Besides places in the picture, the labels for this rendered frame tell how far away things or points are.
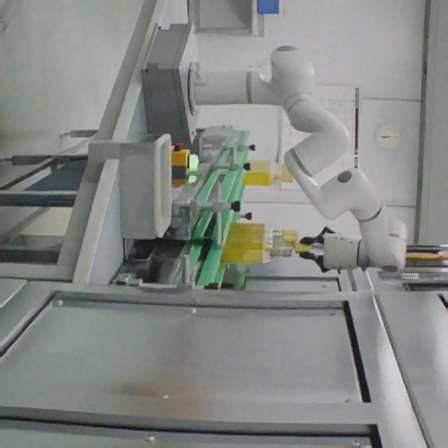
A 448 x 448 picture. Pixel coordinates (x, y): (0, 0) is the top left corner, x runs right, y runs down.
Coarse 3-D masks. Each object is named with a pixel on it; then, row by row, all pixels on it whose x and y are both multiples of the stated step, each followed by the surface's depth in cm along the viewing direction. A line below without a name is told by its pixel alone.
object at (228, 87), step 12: (192, 72) 191; (204, 72) 192; (216, 72) 193; (228, 72) 192; (240, 72) 191; (192, 84) 190; (204, 84) 191; (216, 84) 190; (228, 84) 190; (240, 84) 189; (192, 96) 191; (204, 96) 192; (216, 96) 191; (228, 96) 191; (240, 96) 190
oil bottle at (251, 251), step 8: (232, 240) 195; (240, 240) 195; (248, 240) 195; (256, 240) 195; (264, 240) 195; (224, 248) 193; (232, 248) 193; (240, 248) 193; (248, 248) 193; (256, 248) 192; (264, 248) 192; (272, 248) 193; (224, 256) 194; (232, 256) 193; (240, 256) 193; (248, 256) 193; (256, 256) 193; (264, 256) 193; (272, 256) 194
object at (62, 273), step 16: (16, 0) 232; (0, 16) 224; (144, 16) 218; (0, 32) 219; (144, 32) 211; (128, 48) 204; (128, 64) 197; (128, 80) 191; (112, 96) 186; (112, 112) 181; (112, 128) 176; (80, 192) 159; (80, 208) 156; (80, 224) 152; (64, 240) 149; (80, 240) 149; (64, 256) 146; (0, 272) 142; (16, 272) 142; (32, 272) 142; (48, 272) 142; (64, 272) 142
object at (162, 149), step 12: (156, 144) 160; (168, 144) 174; (156, 156) 159; (168, 156) 175; (156, 168) 160; (168, 168) 176; (156, 180) 160; (168, 180) 177; (156, 192) 161; (168, 192) 177; (156, 204) 162; (168, 204) 178; (156, 216) 163; (168, 216) 178; (156, 228) 163
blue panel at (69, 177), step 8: (80, 160) 265; (64, 168) 248; (72, 168) 247; (80, 168) 247; (48, 176) 233; (56, 176) 232; (64, 176) 232; (72, 176) 232; (80, 176) 232; (32, 184) 218; (40, 184) 219; (48, 184) 219; (56, 184) 218; (64, 184) 218; (72, 184) 218; (80, 184) 219; (8, 200) 196; (16, 200) 196; (24, 200) 195; (32, 200) 195; (40, 200) 195; (48, 200) 195; (56, 200) 195; (64, 200) 195; (72, 200) 195
